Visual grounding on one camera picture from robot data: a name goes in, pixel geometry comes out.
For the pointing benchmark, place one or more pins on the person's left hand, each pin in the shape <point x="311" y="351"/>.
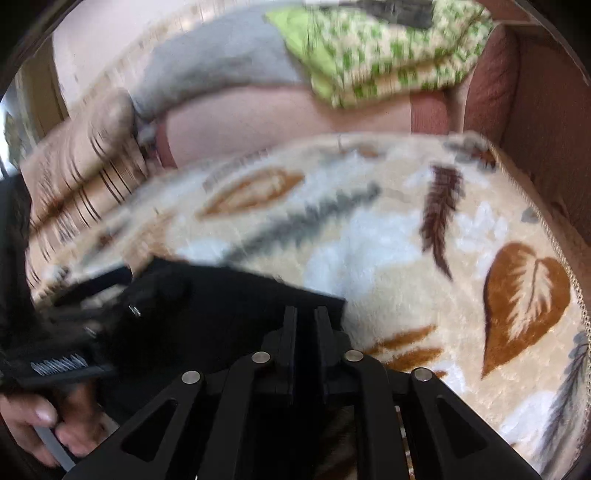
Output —
<point x="27" y="410"/>

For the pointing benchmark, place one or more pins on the leaf print fleece blanket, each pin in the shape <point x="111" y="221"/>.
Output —
<point x="392" y="240"/>

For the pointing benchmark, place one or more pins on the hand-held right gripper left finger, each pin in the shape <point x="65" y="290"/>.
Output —
<point x="290" y="355"/>

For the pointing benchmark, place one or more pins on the striped beige pillow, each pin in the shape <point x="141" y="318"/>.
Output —
<point x="69" y="170"/>

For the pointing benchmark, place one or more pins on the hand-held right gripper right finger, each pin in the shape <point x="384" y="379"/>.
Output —
<point x="323" y="355"/>

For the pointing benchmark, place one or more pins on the grey quilted blanket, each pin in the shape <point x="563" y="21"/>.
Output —
<point x="207" y="64"/>

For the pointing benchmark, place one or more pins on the person's dark clothing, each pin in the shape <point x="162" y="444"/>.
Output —
<point x="14" y="258"/>

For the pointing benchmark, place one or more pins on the pink sofa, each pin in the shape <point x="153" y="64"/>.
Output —
<point x="254" y="124"/>

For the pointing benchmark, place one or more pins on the dark grey cloth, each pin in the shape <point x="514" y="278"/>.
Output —
<point x="401" y="11"/>

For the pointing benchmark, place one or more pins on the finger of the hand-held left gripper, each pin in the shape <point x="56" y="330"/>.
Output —
<point x="92" y="318"/>
<point x="92" y="284"/>

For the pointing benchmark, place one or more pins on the green patterned quilt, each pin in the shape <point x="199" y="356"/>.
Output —
<point x="369" y="55"/>

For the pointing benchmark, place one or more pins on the black pants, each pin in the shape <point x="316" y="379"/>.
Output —
<point x="221" y="314"/>

